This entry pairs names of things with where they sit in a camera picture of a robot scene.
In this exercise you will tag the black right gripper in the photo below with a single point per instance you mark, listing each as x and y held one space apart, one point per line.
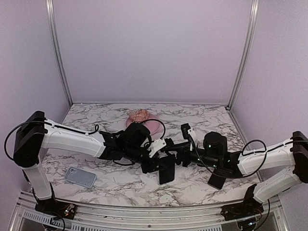
182 152

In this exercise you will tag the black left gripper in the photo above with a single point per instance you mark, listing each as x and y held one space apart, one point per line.
150 167

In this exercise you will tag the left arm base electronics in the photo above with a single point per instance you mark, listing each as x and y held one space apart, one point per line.
52 206

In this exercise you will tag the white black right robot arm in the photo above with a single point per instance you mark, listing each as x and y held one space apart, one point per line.
292 154

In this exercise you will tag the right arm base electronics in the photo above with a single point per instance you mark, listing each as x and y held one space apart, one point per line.
248 207

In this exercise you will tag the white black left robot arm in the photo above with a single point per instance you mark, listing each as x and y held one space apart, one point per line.
134 143

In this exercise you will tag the light blue phone case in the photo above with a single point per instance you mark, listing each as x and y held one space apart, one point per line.
80 177

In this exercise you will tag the pink plate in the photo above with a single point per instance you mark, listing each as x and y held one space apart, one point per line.
153 126

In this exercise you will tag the black smartphone on table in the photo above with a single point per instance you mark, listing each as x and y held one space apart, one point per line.
218 178

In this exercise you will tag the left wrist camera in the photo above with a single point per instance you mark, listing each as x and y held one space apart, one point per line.
157 145

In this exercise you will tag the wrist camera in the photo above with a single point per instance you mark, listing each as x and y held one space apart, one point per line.
157 145
187 131

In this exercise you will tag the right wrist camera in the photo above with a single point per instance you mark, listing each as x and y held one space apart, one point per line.
187 131

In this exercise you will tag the right aluminium frame post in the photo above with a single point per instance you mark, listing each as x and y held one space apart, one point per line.
246 50

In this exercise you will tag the aluminium frame post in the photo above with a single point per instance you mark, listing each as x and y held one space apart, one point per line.
246 50
57 51

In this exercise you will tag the aluminium table front rail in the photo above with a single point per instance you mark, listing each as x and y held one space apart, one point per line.
95 217

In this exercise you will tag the left aluminium frame post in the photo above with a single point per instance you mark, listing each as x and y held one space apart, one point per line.
57 51

